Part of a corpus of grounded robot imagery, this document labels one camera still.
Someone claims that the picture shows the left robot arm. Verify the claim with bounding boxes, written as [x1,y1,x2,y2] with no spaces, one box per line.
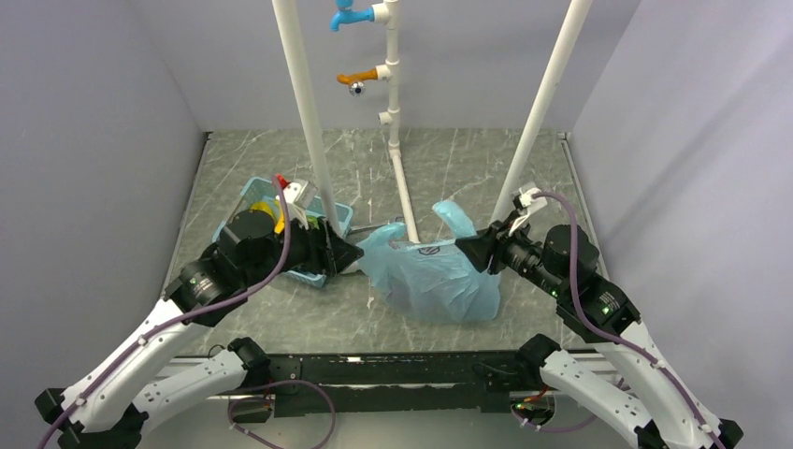
[35,211,364,448]

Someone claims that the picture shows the orange plastic faucet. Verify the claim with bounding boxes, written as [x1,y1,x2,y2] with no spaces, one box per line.
[336,68,380,96]

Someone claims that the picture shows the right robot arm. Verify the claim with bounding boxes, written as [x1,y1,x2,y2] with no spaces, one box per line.
[454,222,743,448]

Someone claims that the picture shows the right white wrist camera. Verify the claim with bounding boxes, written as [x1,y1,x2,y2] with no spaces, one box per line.
[509,182,548,236]

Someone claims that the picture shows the yellow fake banana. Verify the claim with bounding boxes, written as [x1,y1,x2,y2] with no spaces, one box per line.
[274,211,286,235]

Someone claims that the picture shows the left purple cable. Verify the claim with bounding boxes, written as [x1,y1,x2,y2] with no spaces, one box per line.
[36,175,293,449]

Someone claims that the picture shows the silver steel wrench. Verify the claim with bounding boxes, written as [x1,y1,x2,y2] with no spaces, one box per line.
[345,215,404,238]

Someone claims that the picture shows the light blue plastic basket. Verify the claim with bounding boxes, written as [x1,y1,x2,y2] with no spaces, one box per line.
[210,177,353,288]

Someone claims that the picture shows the green fake fruit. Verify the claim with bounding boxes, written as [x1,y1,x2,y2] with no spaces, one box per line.
[306,216,322,229]

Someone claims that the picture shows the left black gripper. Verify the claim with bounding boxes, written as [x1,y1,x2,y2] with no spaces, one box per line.
[243,206,364,286]

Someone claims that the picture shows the white pvc pipe frame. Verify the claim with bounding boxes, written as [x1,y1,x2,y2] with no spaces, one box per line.
[272,0,592,242]

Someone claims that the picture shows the yellow fake pepper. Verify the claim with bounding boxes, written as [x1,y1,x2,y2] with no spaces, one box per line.
[249,201,279,220]

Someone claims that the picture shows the light blue plastic bag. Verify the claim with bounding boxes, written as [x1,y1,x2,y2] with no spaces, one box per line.
[356,200,501,324]

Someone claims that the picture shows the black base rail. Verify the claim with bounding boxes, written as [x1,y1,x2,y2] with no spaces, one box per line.
[232,350,544,417]

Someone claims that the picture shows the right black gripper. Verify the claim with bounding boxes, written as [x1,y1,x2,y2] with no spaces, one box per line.
[454,208,566,297]

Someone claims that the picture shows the blue plastic faucet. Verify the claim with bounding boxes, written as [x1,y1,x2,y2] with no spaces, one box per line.
[329,0,375,32]

